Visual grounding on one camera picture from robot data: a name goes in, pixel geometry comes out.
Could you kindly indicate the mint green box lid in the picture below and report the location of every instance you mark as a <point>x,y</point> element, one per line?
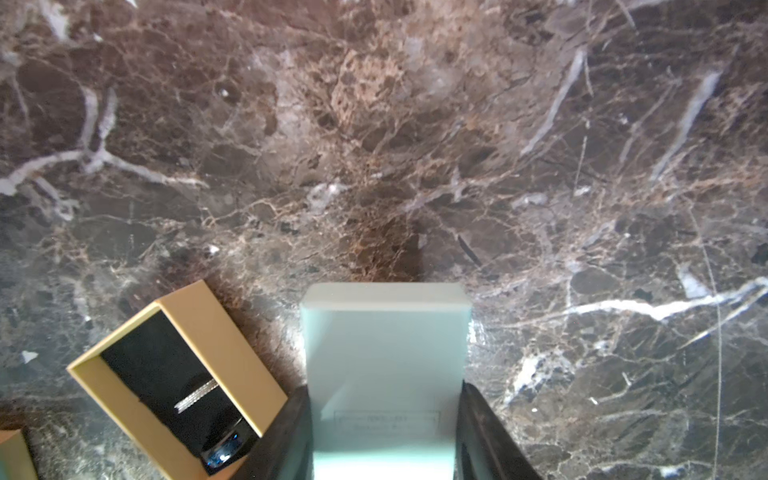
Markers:
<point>385,364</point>

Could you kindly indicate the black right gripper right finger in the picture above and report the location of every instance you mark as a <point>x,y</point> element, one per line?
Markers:
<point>484,449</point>

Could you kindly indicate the mint green closed box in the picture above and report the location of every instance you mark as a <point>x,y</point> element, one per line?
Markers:
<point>16,461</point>

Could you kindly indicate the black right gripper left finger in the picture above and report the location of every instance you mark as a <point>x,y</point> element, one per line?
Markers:
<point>285,451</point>

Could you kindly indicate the tan ring box base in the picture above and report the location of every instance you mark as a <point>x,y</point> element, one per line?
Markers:
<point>180,379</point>

